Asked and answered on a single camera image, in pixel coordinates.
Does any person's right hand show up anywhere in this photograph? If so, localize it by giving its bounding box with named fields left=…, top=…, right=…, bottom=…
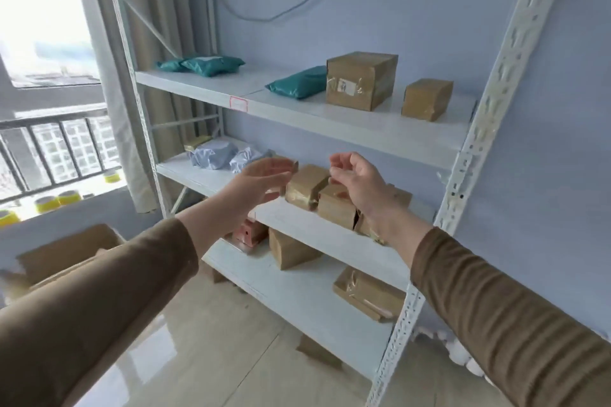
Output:
left=328, top=151, right=407, bottom=237

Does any person's left hand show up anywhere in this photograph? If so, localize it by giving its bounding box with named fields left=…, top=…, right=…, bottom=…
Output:
left=224, top=157, right=295, bottom=220

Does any person's right forearm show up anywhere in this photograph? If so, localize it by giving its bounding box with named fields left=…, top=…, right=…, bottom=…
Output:
left=379, top=211, right=611, bottom=407

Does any person's left forearm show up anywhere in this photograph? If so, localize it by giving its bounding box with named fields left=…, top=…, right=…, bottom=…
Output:
left=0, top=190, right=239, bottom=407

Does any grey plastic parcel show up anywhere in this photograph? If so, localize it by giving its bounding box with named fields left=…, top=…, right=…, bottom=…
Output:
left=229, top=146, right=274, bottom=175
left=189, top=140, right=238, bottom=170

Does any small taped cardboard box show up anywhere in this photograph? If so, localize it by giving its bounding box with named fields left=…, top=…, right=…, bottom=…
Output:
left=401, top=78, right=454, bottom=122
left=317, top=183, right=359, bottom=231
left=268, top=227, right=323, bottom=271
left=285, top=164, right=331, bottom=211
left=354, top=185, right=414, bottom=246

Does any white metal shelving rack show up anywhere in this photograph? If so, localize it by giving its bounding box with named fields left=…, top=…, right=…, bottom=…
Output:
left=98, top=0, right=580, bottom=407

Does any pink box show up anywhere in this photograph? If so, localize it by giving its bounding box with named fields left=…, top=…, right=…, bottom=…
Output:
left=232, top=218, right=269, bottom=246

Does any large taped cardboard box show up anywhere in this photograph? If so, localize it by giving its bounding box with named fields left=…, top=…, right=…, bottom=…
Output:
left=326, top=51, right=399, bottom=113

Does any flat taped cardboard box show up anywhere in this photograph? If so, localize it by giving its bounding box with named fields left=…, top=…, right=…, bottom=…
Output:
left=332, top=266, right=407, bottom=323

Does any group of white rolls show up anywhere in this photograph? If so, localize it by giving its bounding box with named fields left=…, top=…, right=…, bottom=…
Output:
left=413, top=325, right=487, bottom=382

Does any black window railing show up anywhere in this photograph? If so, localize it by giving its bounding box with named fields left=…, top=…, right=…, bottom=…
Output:
left=0, top=108, right=123, bottom=205

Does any open cardboard carton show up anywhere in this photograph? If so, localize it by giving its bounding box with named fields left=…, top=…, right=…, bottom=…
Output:
left=0, top=223, right=126, bottom=305

